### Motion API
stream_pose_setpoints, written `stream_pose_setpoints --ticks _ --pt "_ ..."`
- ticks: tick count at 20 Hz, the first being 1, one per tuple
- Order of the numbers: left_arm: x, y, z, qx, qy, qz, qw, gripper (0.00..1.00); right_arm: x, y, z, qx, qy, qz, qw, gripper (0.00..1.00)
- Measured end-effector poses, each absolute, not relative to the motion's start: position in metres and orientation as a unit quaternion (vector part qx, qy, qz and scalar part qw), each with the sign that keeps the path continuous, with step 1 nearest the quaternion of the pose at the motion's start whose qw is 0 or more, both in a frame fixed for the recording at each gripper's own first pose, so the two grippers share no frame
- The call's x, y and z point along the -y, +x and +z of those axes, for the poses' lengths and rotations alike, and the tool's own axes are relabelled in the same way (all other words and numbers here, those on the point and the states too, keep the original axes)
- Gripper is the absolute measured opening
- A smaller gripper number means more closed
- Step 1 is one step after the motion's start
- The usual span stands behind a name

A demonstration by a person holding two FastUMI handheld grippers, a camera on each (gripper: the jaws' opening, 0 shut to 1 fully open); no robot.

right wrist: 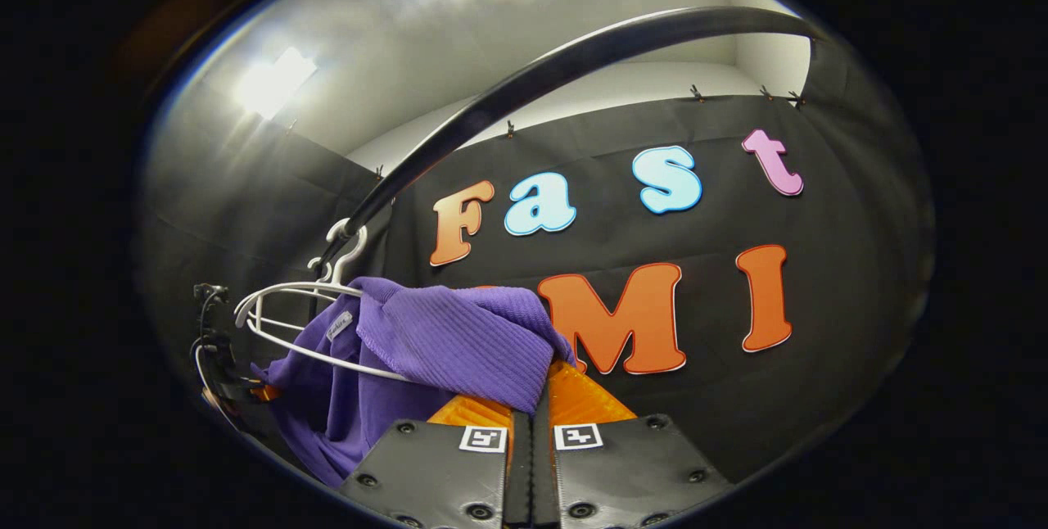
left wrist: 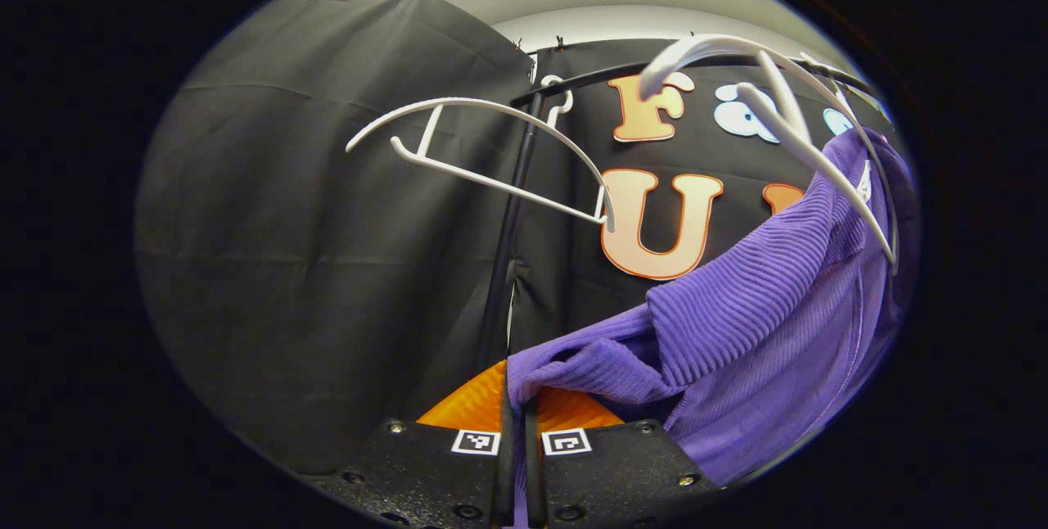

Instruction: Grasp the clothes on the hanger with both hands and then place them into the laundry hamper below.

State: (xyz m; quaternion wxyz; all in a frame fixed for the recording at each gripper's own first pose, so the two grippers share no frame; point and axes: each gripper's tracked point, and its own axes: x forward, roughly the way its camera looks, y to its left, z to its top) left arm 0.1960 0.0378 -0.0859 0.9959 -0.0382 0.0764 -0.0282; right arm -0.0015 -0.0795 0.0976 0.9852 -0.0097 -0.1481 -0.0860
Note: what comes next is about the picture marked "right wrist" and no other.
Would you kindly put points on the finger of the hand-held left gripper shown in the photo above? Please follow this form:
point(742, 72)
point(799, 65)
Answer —
point(266, 391)

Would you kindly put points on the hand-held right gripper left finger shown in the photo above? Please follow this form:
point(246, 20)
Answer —
point(521, 480)

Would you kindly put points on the purple ribbed shirt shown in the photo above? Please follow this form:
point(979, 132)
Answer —
point(458, 341)

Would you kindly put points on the black backdrop cloth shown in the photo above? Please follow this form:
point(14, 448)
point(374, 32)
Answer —
point(246, 210)
point(696, 398)

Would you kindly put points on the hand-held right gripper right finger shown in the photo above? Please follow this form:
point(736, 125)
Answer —
point(544, 480)

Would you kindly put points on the ceiling light panel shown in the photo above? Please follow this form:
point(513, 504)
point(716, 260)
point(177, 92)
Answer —
point(274, 83)

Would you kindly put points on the black clothes rail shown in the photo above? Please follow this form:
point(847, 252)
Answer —
point(573, 62)

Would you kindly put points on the white plastic hanger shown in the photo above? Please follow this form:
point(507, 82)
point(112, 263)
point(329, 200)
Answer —
point(327, 357)
point(321, 267)

